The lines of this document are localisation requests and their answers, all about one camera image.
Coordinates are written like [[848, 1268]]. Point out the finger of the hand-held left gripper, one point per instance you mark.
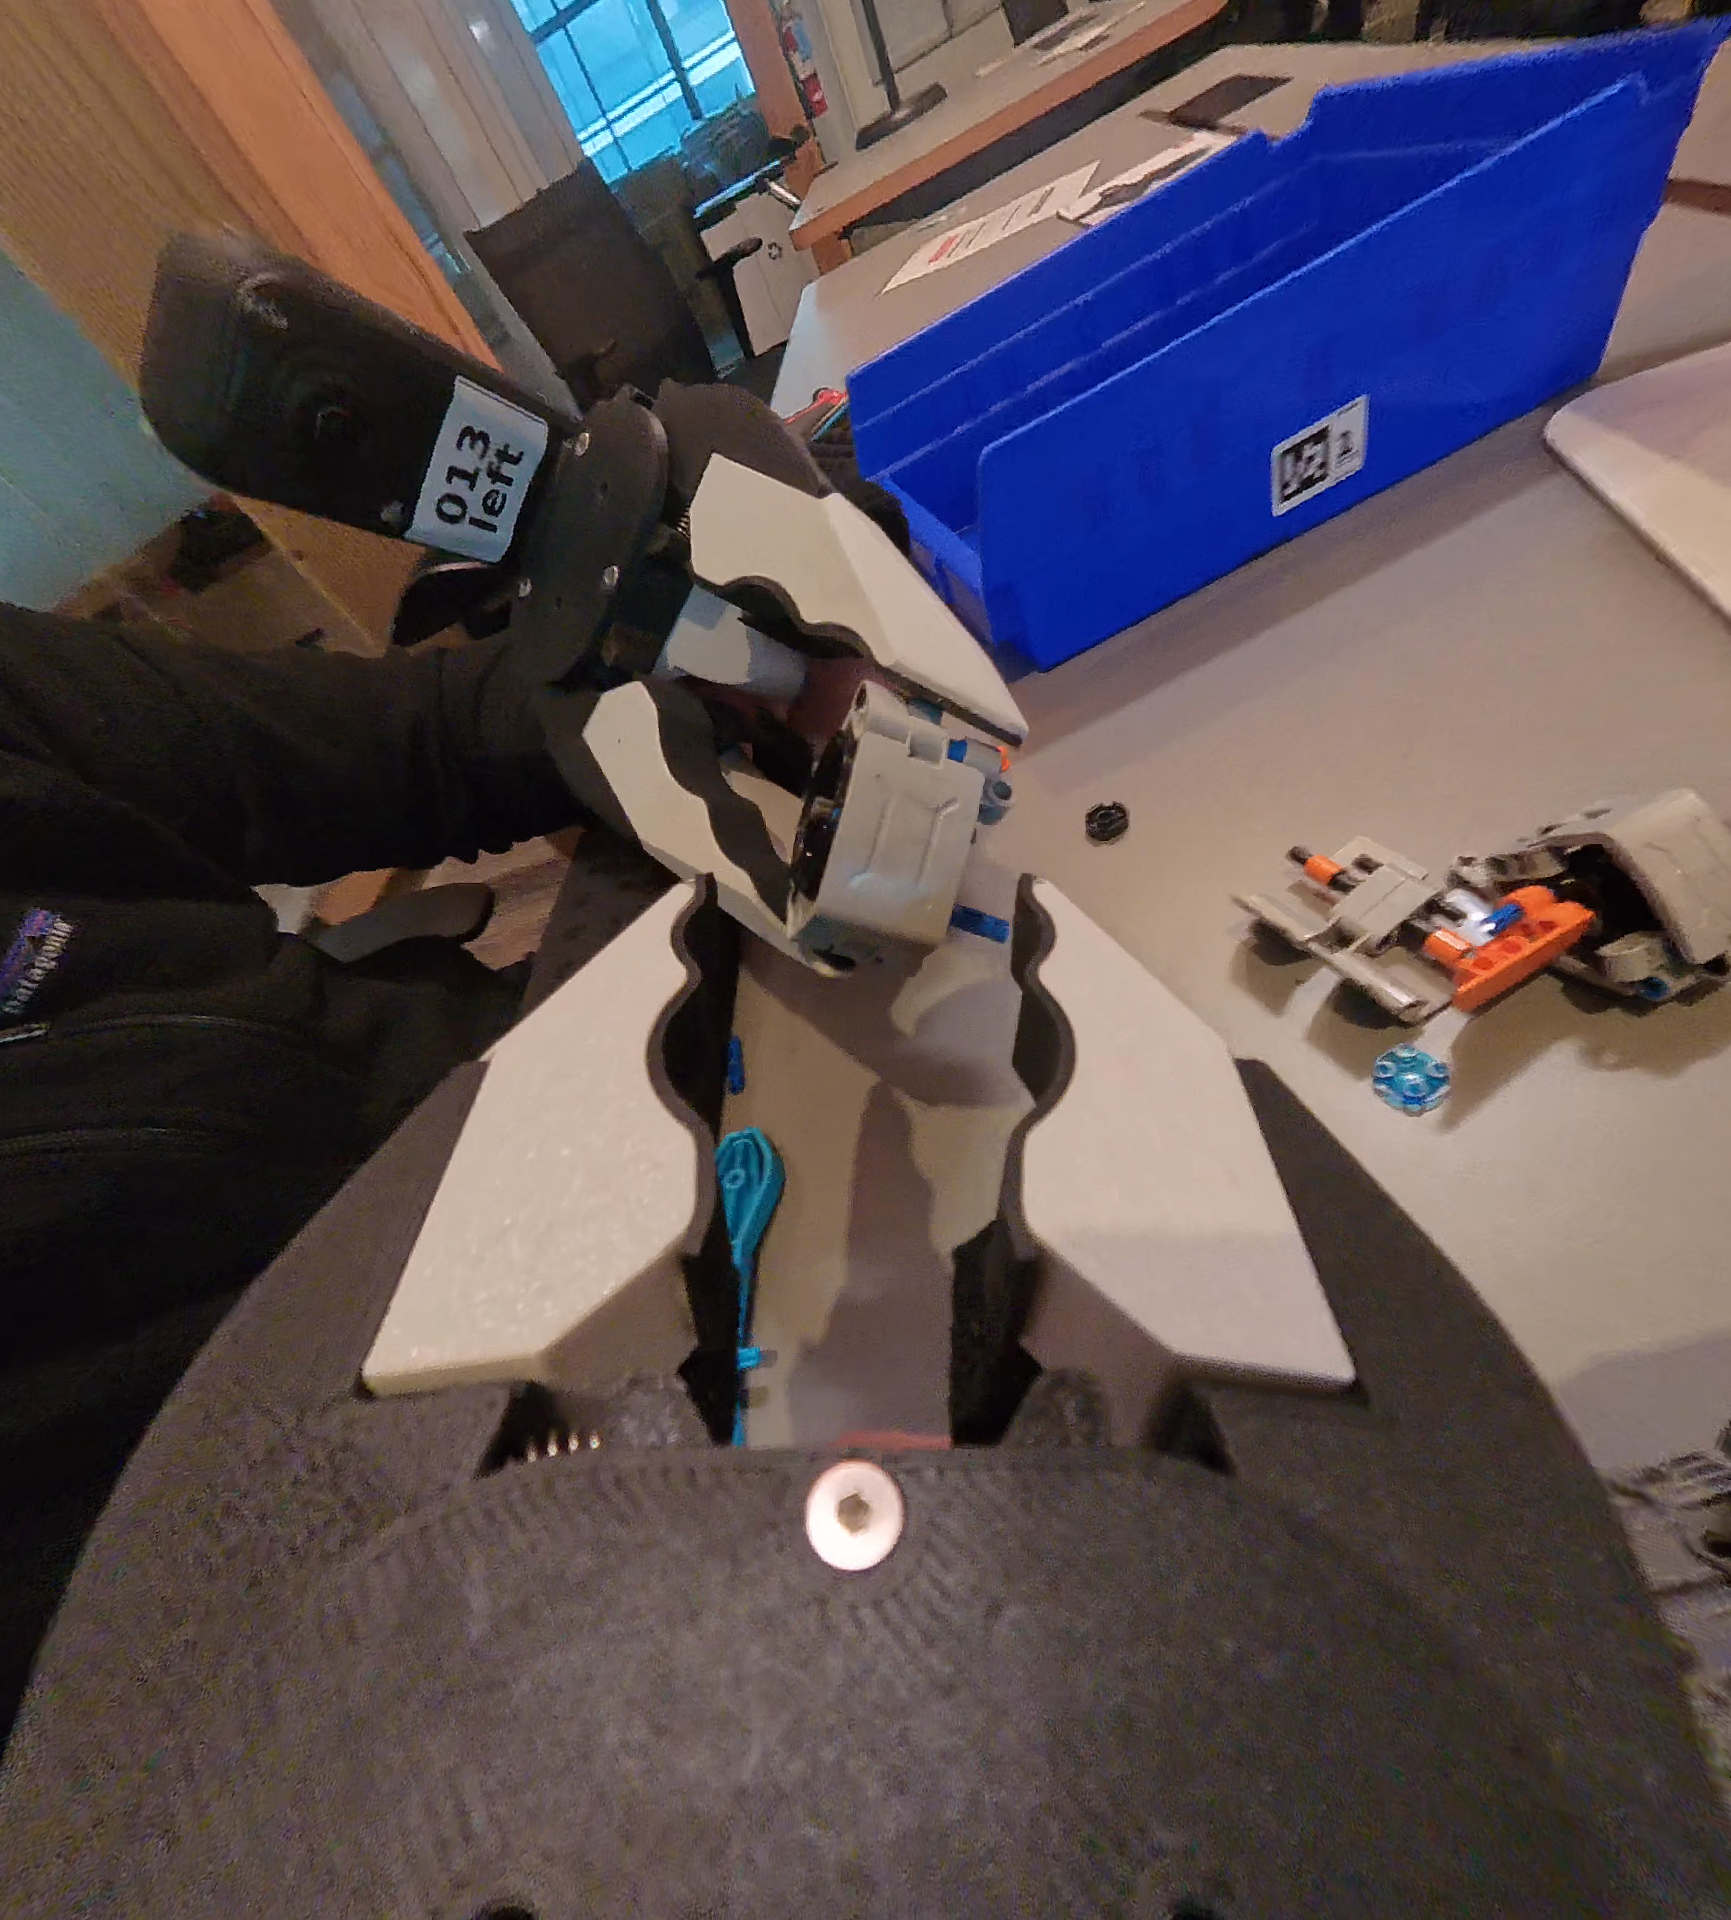
[[855, 583], [682, 762]]

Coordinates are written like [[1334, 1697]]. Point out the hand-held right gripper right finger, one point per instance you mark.
[[1180, 1200]]

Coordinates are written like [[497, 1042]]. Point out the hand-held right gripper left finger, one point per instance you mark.
[[535, 1200]]

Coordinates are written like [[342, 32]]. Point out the person's left forearm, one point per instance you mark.
[[206, 735]]

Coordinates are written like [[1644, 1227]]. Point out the light blue paddle piece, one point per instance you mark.
[[747, 1229]]

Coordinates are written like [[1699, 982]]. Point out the blue connector pin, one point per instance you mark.
[[731, 1061]]

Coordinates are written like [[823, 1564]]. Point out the blue transparent round stud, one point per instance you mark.
[[1408, 1076]]

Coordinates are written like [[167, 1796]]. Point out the black office chair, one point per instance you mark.
[[601, 289]]

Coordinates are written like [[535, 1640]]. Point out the small black bushing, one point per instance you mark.
[[1113, 819]]

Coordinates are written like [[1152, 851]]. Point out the white paper sheet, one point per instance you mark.
[[989, 231]]

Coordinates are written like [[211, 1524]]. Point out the person's black clothing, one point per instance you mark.
[[89, 1200]]

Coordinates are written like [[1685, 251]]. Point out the blue storage bin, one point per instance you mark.
[[1256, 338]]

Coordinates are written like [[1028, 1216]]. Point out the white printed tag sticker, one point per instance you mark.
[[1309, 456]]

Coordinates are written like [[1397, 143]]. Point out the small grey orange brick assembly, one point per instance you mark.
[[1586, 896]]

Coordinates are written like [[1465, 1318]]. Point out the wooden table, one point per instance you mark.
[[1021, 93]]

